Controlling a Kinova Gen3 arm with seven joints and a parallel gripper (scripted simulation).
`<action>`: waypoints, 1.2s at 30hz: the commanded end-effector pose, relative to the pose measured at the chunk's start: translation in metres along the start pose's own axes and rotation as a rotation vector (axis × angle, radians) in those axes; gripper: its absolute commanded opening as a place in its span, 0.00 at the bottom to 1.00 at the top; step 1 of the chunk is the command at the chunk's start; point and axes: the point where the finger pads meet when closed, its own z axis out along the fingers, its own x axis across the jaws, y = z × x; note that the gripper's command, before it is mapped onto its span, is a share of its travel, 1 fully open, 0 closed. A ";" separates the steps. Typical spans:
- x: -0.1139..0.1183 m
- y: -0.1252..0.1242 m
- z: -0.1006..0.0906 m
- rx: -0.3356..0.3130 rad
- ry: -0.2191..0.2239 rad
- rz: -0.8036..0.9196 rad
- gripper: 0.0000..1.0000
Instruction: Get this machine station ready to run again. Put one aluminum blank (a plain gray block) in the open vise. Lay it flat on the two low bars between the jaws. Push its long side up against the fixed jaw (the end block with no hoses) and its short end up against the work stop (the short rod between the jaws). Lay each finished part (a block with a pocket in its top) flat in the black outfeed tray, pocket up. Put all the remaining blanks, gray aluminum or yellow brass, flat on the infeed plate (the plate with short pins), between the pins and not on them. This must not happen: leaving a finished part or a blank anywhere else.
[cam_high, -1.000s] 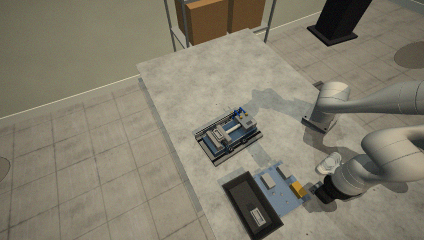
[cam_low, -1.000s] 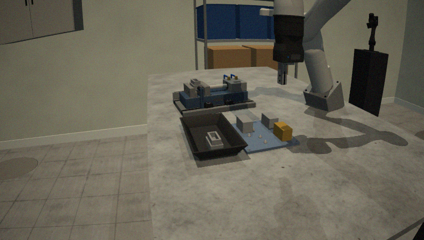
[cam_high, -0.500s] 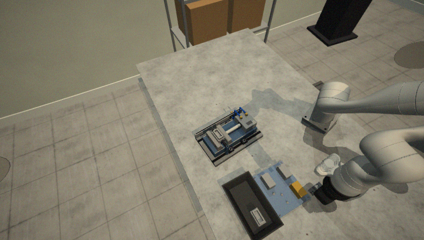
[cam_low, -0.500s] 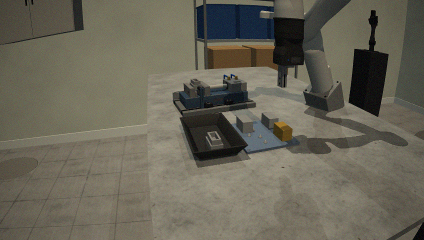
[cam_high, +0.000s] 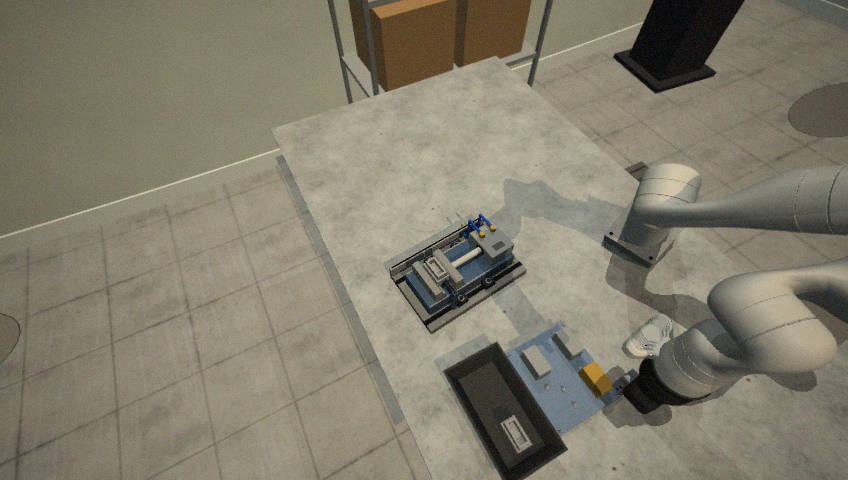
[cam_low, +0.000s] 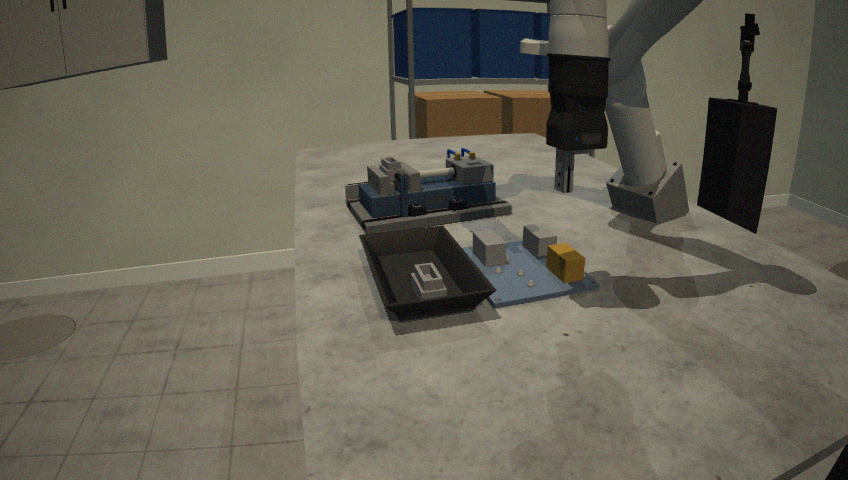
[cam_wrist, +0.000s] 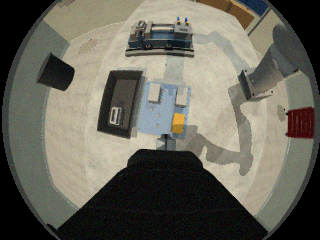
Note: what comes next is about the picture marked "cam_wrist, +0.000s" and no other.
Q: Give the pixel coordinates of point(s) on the yellow brass block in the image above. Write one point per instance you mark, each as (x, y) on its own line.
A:
(178, 122)

